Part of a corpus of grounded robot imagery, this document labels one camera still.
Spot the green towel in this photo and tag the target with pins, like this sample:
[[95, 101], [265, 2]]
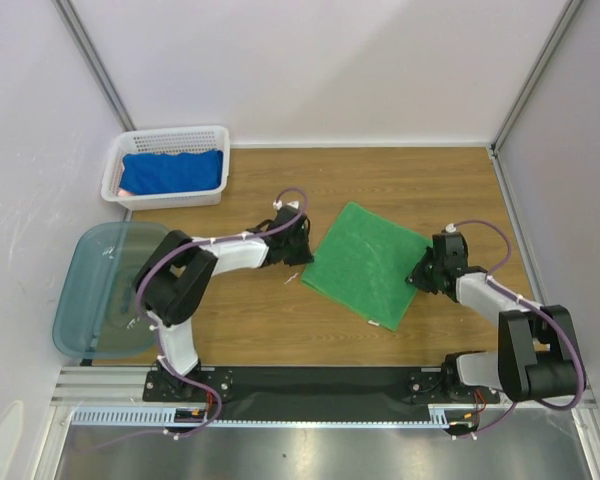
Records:
[[363, 263]]

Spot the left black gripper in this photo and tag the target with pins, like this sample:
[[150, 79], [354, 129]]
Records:
[[303, 256]]

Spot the small white scrap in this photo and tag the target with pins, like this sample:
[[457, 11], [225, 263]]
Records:
[[291, 278]]

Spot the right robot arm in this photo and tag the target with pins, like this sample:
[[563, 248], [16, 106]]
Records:
[[537, 356]]

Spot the blue towel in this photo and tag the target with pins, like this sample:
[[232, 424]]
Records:
[[153, 173]]

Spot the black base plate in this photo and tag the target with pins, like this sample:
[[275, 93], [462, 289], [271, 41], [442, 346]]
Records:
[[335, 393]]

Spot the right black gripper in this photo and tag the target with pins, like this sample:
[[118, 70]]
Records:
[[425, 273]]

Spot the right aluminium frame post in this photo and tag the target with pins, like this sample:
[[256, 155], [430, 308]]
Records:
[[564, 21]]

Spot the left aluminium frame post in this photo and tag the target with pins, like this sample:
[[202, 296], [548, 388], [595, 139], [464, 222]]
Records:
[[79, 34]]

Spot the slotted aluminium rail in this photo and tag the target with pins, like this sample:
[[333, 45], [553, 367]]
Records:
[[113, 396]]

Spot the white perforated plastic basket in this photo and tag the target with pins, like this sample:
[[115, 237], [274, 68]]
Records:
[[170, 141]]

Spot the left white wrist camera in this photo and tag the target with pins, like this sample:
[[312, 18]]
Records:
[[279, 204]]

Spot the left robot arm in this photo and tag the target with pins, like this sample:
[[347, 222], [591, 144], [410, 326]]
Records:
[[171, 284]]

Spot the blue translucent plastic tub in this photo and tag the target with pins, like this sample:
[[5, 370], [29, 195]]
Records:
[[96, 316]]

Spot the aluminium frame post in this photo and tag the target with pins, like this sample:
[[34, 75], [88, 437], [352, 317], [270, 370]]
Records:
[[79, 34], [564, 21]]

